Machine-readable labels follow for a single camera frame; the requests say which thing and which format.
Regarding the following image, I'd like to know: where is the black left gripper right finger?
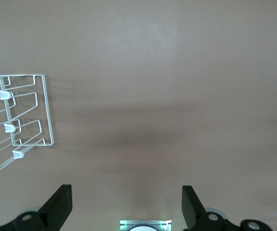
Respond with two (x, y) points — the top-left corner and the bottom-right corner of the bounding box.
(182, 185), (273, 231)

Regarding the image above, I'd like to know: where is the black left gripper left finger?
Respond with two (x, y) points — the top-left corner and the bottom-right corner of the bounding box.
(0, 184), (73, 231)

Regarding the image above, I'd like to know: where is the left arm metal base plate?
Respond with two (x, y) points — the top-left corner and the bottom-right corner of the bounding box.
(119, 219), (172, 231)

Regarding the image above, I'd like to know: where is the white wire cup rack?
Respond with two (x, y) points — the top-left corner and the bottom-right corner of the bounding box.
(0, 74), (55, 174)

